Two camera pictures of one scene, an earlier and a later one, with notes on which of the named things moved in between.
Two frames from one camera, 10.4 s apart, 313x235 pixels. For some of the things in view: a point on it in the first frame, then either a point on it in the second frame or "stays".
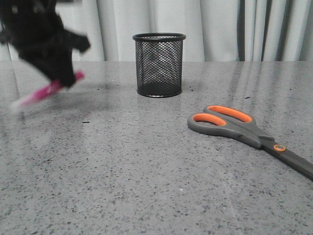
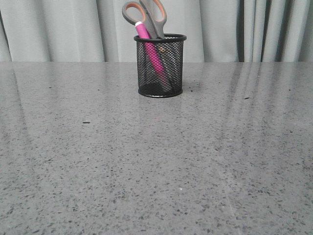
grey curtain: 214,30 stays
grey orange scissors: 241,125 -> 151,14
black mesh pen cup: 159,63 stays
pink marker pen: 55,86 -> 155,56
